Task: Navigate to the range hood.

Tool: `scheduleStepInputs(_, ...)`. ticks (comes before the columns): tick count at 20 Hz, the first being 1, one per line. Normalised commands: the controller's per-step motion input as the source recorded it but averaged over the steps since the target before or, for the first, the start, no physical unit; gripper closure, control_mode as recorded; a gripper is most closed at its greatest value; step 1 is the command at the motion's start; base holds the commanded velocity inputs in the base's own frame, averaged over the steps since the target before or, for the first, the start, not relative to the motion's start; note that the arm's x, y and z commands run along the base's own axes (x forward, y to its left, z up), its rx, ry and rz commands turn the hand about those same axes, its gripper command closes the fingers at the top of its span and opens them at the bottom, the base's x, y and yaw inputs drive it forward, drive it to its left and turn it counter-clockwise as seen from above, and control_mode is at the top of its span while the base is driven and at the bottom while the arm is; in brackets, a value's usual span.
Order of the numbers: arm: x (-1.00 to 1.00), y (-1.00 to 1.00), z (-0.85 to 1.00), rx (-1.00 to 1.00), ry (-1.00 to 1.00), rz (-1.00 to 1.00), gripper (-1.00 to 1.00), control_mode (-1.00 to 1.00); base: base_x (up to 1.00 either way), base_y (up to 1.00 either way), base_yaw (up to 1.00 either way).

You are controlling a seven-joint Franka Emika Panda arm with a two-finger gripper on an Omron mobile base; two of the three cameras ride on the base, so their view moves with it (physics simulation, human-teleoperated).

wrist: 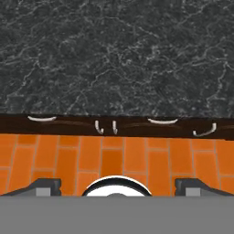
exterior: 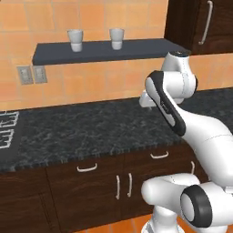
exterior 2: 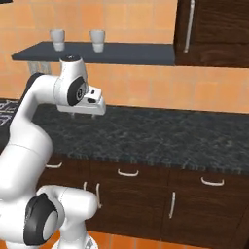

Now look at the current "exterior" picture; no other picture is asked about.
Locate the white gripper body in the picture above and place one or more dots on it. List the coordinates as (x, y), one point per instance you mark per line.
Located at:
(147, 100)

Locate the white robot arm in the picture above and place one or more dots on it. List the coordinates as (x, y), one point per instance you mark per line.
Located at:
(209, 133)

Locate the dark wood drawer front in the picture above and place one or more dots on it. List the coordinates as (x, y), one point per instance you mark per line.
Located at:
(63, 174)
(139, 160)

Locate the grey cup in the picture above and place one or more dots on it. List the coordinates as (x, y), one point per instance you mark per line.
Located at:
(75, 38)
(116, 36)

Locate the black hob with grey grates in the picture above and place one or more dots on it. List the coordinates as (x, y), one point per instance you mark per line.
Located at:
(9, 136)

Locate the dark wood base cabinet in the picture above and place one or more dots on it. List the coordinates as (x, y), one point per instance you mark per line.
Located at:
(24, 203)

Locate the dark grey wall shelf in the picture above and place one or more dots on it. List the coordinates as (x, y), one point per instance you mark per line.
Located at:
(103, 51)

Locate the dark wood wall cupboard door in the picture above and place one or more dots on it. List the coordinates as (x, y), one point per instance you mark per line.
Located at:
(188, 24)

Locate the grey wall outlet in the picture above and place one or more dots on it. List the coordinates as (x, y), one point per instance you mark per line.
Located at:
(25, 75)
(40, 74)

